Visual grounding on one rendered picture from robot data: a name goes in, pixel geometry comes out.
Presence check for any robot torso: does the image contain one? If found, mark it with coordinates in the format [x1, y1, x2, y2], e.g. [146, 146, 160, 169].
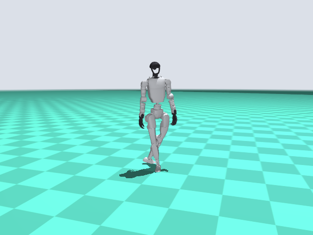
[147, 76, 165, 119]

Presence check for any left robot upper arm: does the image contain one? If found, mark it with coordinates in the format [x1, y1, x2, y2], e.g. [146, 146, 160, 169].
[165, 78, 174, 99]

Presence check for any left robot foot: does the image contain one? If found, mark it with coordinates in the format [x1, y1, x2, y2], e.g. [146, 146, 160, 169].
[143, 157, 156, 164]

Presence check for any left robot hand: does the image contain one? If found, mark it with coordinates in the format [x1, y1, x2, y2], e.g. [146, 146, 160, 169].
[171, 110, 177, 125]

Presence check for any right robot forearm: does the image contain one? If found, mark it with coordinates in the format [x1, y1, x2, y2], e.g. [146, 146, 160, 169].
[139, 97, 145, 117]

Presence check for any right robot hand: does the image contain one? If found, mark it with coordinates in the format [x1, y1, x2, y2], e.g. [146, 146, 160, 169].
[139, 114, 144, 129]

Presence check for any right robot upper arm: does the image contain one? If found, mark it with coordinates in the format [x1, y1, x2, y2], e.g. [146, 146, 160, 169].
[141, 80, 149, 102]

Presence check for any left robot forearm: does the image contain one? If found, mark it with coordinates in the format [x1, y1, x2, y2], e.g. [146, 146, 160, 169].
[169, 98, 176, 113]

